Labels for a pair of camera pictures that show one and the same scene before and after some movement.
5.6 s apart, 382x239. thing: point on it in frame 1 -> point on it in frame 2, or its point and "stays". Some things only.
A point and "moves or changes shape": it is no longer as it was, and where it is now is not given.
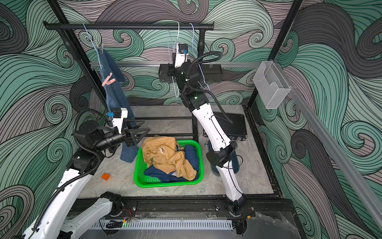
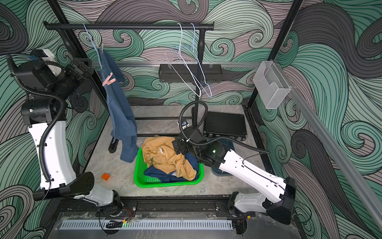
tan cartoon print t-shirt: [162, 152] stays
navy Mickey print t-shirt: [191, 154] stays
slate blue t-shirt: [116, 97] stays
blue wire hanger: [93, 44] stays
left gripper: [128, 138] -> [86, 73]
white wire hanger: [174, 51] moves or changes shape
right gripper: [174, 71] -> [182, 143]
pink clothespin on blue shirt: [108, 81] stays
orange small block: [105, 176] stays
